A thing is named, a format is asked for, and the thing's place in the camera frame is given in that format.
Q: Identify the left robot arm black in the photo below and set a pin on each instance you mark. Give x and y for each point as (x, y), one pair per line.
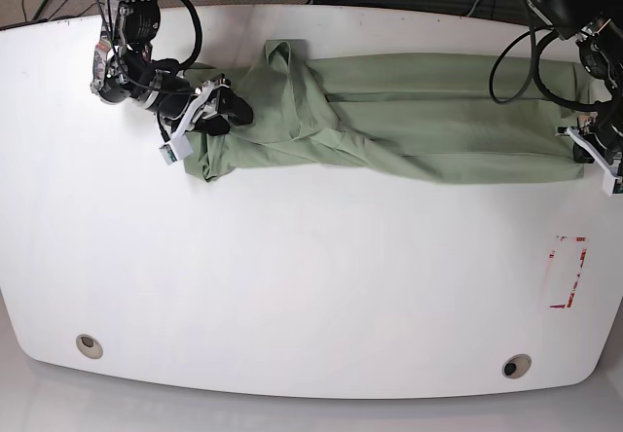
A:
(596, 25)

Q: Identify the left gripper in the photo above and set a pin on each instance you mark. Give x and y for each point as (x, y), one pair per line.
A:
(595, 144)

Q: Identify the red tape rectangle marking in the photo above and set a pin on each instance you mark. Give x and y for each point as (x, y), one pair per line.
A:
(563, 271)

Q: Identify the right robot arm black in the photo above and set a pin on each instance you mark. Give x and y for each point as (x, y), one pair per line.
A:
(124, 68)

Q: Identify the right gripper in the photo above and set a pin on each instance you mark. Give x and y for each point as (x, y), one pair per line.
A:
(210, 110)

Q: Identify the green t-shirt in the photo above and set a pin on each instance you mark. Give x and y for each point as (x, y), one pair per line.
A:
(440, 118)

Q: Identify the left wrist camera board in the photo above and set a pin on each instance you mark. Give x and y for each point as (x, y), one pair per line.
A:
(612, 185)

